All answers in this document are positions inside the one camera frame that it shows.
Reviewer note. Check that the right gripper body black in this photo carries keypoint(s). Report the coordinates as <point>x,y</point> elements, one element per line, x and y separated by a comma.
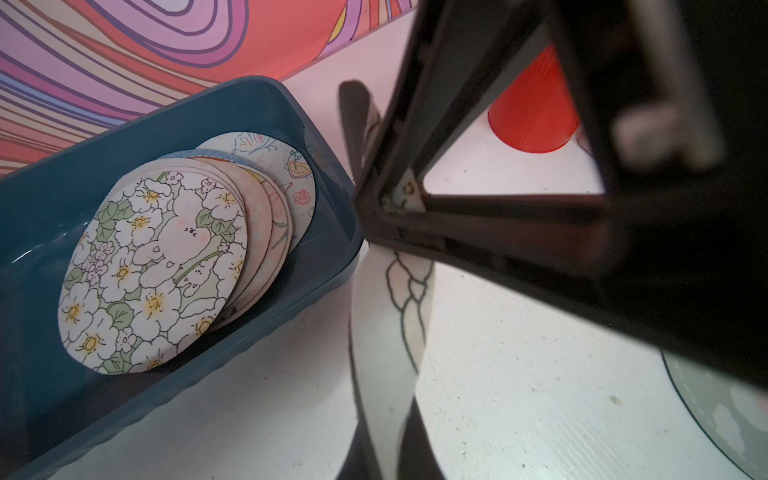
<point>673,98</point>

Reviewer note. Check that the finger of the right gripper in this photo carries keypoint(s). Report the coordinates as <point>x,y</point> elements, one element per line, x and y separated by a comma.
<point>459,58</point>

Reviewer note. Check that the white green animal coaster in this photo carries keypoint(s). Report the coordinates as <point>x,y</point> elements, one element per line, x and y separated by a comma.
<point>390,318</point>

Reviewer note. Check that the blue denim bear car coaster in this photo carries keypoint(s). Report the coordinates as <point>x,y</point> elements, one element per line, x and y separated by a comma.
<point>214,154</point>

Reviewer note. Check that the white floral green coaster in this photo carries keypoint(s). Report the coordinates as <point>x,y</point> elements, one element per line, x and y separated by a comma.
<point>154,267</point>

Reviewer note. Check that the white butterfly star coaster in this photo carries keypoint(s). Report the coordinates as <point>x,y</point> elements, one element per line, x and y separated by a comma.
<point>283,163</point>

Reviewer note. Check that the pale pink unicorn coaster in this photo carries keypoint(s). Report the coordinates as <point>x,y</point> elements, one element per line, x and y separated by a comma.
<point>249,246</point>

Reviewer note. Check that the teal plastic storage box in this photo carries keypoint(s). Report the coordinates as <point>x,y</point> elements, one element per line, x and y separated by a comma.
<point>53,410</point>

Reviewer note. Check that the red cup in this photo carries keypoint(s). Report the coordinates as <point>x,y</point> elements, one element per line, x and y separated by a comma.
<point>536,114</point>

